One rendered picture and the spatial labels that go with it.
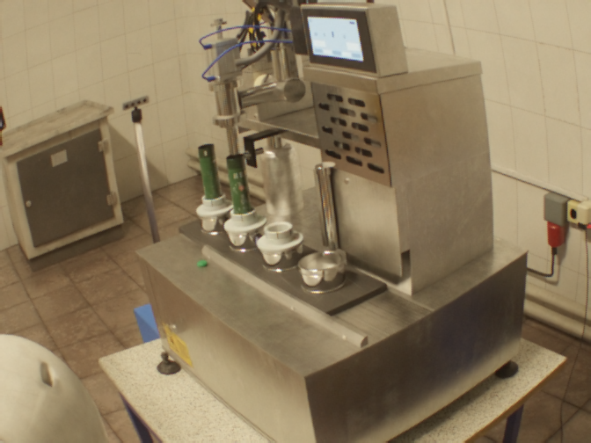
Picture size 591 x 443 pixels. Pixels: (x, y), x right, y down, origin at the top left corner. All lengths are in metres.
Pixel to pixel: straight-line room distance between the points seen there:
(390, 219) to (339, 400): 0.27
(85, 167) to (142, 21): 1.25
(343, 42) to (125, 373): 0.87
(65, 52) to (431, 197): 3.86
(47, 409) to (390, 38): 0.78
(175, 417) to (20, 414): 1.05
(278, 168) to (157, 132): 3.64
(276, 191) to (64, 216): 2.83
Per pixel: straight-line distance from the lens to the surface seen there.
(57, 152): 4.09
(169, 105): 5.07
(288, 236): 1.22
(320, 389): 1.00
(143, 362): 1.59
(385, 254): 1.11
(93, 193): 4.22
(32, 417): 0.35
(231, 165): 1.28
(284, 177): 1.46
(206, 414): 1.38
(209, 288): 1.24
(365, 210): 1.12
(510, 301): 1.25
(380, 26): 0.99
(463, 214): 1.17
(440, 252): 1.15
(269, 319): 1.12
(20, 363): 0.38
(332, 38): 1.06
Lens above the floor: 1.56
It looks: 21 degrees down
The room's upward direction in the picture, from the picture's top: 8 degrees counter-clockwise
